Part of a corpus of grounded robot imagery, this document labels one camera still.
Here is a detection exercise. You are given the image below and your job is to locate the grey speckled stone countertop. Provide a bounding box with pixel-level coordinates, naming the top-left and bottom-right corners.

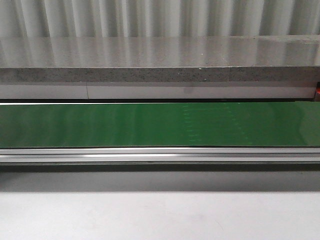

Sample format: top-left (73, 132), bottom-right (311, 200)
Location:
top-left (0, 35), bottom-right (320, 83)

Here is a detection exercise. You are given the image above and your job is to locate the aluminium conveyor side rail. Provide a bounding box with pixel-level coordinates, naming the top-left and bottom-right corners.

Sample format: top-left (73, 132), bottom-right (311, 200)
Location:
top-left (0, 147), bottom-right (320, 172)

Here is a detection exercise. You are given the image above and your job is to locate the white pleated curtain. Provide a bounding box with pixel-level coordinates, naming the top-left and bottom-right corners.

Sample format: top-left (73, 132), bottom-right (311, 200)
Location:
top-left (0, 0), bottom-right (320, 38)

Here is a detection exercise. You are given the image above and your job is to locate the green conveyor belt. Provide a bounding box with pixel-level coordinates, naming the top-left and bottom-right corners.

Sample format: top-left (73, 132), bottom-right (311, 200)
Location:
top-left (0, 101), bottom-right (320, 148)

